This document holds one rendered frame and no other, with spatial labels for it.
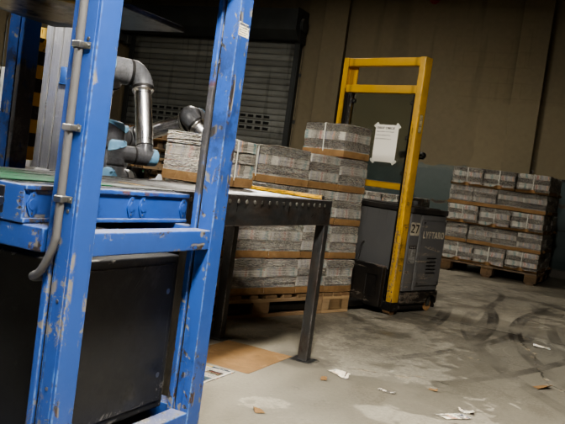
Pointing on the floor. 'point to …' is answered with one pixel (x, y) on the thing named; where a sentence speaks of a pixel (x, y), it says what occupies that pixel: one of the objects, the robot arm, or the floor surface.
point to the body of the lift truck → (379, 224)
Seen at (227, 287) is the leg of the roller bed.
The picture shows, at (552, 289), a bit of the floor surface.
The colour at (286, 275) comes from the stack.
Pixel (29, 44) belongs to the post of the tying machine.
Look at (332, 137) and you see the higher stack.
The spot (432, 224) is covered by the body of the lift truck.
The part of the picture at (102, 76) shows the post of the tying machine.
